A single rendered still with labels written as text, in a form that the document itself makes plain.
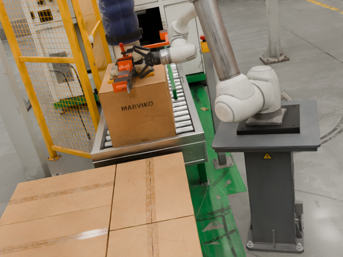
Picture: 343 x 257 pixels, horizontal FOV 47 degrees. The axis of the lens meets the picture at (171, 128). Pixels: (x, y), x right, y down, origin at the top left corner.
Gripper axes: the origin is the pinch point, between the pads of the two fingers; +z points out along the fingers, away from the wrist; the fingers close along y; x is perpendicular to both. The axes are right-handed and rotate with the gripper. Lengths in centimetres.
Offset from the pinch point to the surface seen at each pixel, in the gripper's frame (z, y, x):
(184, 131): -26, 55, 11
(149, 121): -6.7, 36.2, -4.0
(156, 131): -9.6, 43.8, -4.0
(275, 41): -162, 82, 273
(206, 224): -29, 108, -20
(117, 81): 1.9, -2.3, -35.6
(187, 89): -34, 48, 70
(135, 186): 5, 54, -45
